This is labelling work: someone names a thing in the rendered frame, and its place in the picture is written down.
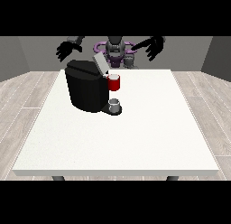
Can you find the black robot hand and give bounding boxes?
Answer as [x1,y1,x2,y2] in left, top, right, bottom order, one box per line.
[55,41,83,63]
[131,36,165,62]

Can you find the pale grey machine lid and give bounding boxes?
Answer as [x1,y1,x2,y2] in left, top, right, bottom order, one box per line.
[92,51,110,75]

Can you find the dark table leg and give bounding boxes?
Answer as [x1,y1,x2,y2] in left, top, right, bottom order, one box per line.
[51,175,66,182]
[165,175,180,182]

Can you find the grey robot trunk purple rings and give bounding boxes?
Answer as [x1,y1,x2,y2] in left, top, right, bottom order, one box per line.
[93,36,140,70]

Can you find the small grey cup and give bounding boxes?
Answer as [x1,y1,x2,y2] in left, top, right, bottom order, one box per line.
[107,98,121,113]

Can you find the red pod holder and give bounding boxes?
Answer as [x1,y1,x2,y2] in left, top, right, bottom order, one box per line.
[106,73,122,92]

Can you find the black coffee machine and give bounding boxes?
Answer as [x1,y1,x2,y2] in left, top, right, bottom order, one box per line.
[64,59,123,116]

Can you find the small grey coffee pod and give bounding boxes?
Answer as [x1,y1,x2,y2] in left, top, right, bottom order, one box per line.
[124,55,135,70]

